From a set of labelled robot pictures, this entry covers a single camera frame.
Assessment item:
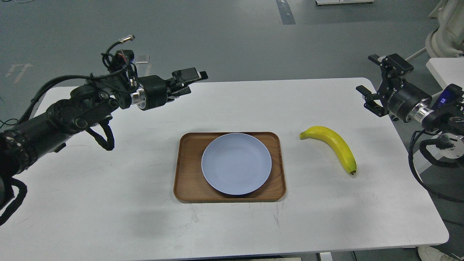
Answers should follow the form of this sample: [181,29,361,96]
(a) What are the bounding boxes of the white side table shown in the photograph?
[426,57,464,90]

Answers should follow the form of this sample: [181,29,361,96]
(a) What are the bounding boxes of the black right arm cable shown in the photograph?
[408,130,464,203]

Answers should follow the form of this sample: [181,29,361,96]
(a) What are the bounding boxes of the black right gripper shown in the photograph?
[355,53,431,122]

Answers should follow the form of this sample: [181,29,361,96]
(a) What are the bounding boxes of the white machine base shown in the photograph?
[406,0,464,62]

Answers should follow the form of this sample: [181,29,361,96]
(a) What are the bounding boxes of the yellow banana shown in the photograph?
[299,126,357,176]

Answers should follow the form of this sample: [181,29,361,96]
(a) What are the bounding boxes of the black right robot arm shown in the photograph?
[356,54,463,168]

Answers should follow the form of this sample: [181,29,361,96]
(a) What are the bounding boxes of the white shoe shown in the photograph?
[417,246,456,261]

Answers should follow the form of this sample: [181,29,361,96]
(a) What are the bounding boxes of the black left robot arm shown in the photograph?
[1,35,208,224]

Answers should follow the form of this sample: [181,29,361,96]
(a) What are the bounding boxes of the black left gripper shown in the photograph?
[138,67,208,111]

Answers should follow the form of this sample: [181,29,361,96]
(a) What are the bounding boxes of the brown wooden tray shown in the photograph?
[173,132,286,203]

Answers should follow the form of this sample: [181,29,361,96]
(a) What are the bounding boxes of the light blue plate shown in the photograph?
[201,133,272,196]

